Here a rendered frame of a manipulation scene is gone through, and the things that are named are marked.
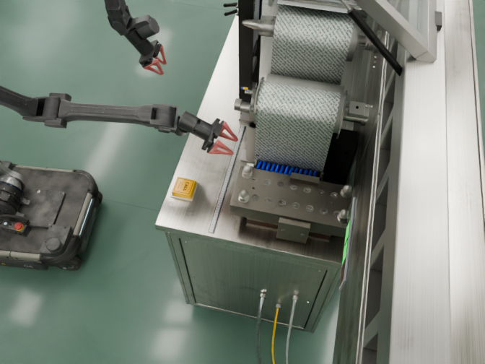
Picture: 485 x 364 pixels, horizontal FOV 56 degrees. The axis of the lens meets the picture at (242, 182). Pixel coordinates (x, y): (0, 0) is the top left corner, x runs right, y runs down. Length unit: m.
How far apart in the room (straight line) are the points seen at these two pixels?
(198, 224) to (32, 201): 1.23
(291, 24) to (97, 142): 1.88
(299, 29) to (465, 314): 0.93
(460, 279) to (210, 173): 0.99
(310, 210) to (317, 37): 0.54
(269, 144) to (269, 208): 0.21
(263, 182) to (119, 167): 1.55
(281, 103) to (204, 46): 2.27
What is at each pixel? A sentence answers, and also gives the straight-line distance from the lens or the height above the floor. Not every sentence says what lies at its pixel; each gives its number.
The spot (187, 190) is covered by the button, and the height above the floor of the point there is 0.92.
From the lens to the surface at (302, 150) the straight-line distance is 1.48.
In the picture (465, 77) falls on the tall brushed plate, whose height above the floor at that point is 1.44.
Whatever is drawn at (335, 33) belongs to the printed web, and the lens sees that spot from 1.48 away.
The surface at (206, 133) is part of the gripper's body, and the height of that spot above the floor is 1.15.
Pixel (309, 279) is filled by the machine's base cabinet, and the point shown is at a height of 0.71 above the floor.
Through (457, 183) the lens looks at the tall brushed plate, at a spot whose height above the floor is 1.44.
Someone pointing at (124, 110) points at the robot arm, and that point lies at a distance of 1.50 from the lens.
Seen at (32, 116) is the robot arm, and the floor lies 1.17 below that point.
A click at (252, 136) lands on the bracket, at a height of 1.05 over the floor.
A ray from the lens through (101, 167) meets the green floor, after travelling 2.94.
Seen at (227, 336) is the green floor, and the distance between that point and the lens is 2.37.
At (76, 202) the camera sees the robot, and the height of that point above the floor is 0.24.
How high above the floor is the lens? 2.29
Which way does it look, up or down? 56 degrees down
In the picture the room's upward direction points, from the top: straight up
